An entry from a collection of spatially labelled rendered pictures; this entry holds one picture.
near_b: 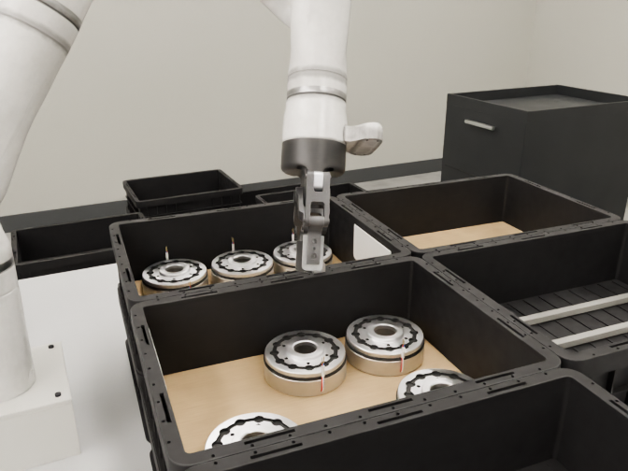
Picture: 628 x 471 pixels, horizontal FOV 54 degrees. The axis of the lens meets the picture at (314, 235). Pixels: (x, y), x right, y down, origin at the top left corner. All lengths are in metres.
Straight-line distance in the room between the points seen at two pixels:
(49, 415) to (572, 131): 2.01
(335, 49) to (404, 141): 3.88
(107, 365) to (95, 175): 2.82
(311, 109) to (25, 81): 0.33
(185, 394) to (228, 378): 0.06
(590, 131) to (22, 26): 2.07
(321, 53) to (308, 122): 0.08
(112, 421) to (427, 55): 3.92
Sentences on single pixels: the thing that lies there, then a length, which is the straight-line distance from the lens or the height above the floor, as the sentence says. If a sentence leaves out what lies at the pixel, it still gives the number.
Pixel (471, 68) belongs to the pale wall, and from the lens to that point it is 4.84.
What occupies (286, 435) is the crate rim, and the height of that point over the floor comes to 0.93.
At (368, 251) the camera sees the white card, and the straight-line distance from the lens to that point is 0.99.
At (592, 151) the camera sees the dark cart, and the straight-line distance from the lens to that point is 2.54.
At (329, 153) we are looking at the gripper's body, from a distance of 0.69.
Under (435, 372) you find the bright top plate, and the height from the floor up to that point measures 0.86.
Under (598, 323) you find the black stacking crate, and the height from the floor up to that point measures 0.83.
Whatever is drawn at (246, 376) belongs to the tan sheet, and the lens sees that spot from 0.79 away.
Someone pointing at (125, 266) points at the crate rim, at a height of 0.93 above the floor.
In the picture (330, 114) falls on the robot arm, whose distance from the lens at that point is 0.70.
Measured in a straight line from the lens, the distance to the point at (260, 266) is 1.01.
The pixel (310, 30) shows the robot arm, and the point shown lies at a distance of 0.72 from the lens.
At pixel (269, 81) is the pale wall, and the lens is 4.02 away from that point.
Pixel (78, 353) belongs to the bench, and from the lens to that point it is 1.15.
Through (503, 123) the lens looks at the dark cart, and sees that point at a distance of 2.35.
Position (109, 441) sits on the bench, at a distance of 0.94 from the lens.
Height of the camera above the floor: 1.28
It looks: 22 degrees down
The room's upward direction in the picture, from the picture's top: straight up
